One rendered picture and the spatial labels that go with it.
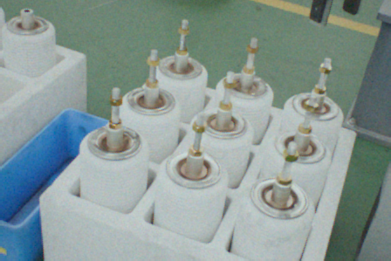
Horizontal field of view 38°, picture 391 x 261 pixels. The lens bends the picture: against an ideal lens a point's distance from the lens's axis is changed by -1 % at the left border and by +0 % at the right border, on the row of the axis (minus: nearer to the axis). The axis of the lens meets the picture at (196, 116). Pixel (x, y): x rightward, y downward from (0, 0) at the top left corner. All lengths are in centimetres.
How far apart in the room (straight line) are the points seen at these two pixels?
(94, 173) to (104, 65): 71
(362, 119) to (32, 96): 72
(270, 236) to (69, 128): 52
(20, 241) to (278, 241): 39
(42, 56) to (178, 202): 46
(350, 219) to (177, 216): 46
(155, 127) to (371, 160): 59
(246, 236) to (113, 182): 19
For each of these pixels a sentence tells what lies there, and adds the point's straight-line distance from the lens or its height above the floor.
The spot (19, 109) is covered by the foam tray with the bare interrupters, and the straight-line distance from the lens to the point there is 100.
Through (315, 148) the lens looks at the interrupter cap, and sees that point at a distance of 83.
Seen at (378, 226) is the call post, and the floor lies 12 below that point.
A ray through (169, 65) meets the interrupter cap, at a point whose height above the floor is 25.
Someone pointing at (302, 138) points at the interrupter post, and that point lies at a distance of 81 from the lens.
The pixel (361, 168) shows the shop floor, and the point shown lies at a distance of 125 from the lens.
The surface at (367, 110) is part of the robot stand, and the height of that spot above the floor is 7.
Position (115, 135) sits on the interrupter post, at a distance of 77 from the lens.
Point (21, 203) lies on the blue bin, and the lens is 105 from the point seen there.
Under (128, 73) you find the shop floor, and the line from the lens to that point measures 142.
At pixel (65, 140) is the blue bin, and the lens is 111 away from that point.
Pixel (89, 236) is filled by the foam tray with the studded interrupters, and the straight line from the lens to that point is 81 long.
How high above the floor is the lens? 74
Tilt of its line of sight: 35 degrees down
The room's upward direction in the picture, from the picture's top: 7 degrees clockwise
